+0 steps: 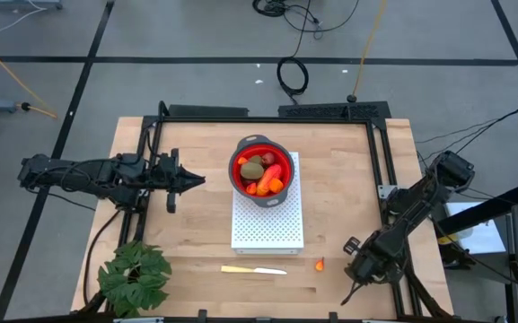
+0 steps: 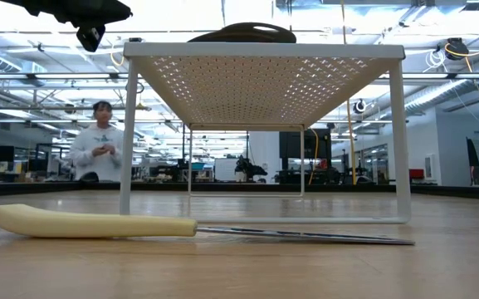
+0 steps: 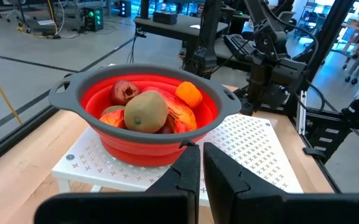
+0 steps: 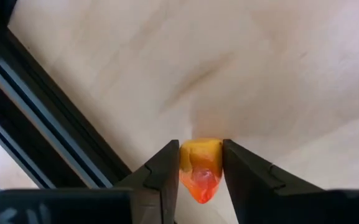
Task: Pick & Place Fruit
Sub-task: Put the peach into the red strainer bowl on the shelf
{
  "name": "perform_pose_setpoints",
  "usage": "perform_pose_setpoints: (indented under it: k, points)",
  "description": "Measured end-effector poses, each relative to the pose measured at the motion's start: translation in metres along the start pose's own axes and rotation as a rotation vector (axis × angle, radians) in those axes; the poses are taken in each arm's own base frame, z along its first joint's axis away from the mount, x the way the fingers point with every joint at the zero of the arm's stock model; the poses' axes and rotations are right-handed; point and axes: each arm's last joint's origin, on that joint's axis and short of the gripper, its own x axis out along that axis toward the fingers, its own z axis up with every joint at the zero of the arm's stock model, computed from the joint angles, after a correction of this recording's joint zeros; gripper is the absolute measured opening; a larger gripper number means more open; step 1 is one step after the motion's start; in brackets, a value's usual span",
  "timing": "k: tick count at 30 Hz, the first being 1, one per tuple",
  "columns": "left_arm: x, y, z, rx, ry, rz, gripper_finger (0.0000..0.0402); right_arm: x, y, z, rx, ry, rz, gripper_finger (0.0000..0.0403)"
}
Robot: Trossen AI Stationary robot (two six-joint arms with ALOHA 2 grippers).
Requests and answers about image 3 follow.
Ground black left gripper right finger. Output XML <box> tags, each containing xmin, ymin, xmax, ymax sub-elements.
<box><xmin>203</xmin><ymin>142</ymin><xmax>287</xmax><ymax>224</ymax></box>

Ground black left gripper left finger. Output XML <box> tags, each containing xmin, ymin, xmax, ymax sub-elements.
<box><xmin>146</xmin><ymin>139</ymin><xmax>201</xmax><ymax>224</ymax></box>

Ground large orange red mango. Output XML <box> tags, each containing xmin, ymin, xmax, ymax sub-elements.
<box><xmin>141</xmin><ymin>86</ymin><xmax>198</xmax><ymax>134</ymax></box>

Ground brown kiwi fruit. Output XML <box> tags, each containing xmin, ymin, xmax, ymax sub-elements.
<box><xmin>123</xmin><ymin>90</ymin><xmax>169</xmax><ymax>134</ymax></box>
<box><xmin>100</xmin><ymin>105</ymin><xmax>126</xmax><ymax>116</ymax></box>

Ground orange mandarin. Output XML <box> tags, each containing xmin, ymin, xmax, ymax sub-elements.
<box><xmin>174</xmin><ymin>81</ymin><xmax>203</xmax><ymax>109</ymax></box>

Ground small orange red pepper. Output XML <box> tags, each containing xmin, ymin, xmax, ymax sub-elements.
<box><xmin>98</xmin><ymin>109</ymin><xmax>127</xmax><ymax>129</ymax></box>

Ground white perforated metal shelf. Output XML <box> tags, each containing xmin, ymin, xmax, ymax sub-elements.
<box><xmin>51</xmin><ymin>113</ymin><xmax>304</xmax><ymax>208</ymax></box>

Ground red grey collapsible colander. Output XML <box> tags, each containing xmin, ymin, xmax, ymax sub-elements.
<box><xmin>47</xmin><ymin>63</ymin><xmax>243</xmax><ymax>168</ymax></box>

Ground black desk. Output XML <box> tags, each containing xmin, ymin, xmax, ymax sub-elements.
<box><xmin>133</xmin><ymin>14</ymin><xmax>230</xmax><ymax>43</ymax></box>

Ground black box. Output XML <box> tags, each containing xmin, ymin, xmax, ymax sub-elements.
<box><xmin>152</xmin><ymin>11</ymin><xmax>179</xmax><ymax>26</ymax></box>

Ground computer tower green lights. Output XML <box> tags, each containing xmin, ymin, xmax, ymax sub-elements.
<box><xmin>83</xmin><ymin>6</ymin><xmax>105</xmax><ymax>32</ymax></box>

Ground silver mounting bracket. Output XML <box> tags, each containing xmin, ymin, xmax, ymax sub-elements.
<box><xmin>296</xmin><ymin>89</ymin><xmax>307</xmax><ymax>136</ymax></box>

